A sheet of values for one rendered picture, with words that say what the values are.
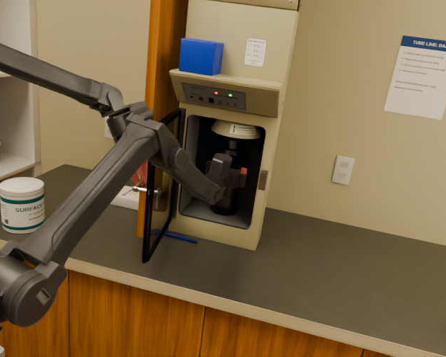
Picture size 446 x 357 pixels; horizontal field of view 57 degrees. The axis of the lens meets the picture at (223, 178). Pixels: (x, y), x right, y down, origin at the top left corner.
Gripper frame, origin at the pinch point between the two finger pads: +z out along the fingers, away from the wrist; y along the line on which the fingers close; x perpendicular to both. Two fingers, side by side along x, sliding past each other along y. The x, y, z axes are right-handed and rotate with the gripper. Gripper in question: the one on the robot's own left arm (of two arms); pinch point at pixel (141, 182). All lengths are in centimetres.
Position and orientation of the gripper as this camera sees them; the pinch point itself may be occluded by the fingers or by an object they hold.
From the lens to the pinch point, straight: 119.0
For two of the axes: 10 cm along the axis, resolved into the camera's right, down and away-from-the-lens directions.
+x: -1.5, 3.0, -9.4
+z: 3.2, 9.2, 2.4
